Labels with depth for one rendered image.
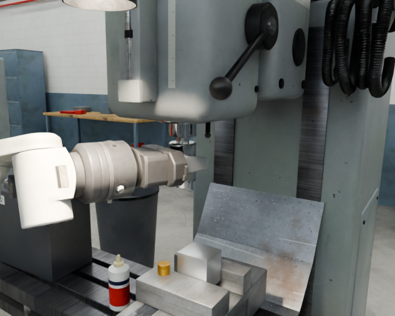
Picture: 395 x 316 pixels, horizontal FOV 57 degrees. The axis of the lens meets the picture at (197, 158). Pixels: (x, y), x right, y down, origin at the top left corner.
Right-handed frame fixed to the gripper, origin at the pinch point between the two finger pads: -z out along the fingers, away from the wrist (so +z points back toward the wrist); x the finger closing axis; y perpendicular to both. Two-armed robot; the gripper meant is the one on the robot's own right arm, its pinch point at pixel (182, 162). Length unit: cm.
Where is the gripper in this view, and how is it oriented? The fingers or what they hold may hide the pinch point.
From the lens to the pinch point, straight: 62.7
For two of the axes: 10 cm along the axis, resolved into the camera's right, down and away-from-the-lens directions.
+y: -0.2, 9.8, 1.9
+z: -8.0, 0.9, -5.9
